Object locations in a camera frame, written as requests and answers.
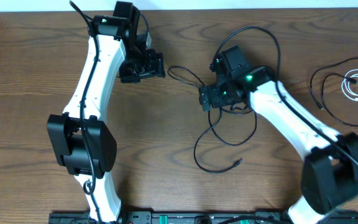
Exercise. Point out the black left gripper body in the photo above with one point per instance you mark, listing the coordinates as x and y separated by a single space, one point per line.
147 63

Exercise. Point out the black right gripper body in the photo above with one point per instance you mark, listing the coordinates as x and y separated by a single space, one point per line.
221 96

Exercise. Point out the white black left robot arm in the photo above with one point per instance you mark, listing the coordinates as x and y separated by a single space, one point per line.
80 138

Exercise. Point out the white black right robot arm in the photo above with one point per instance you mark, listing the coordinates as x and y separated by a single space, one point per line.
330 160

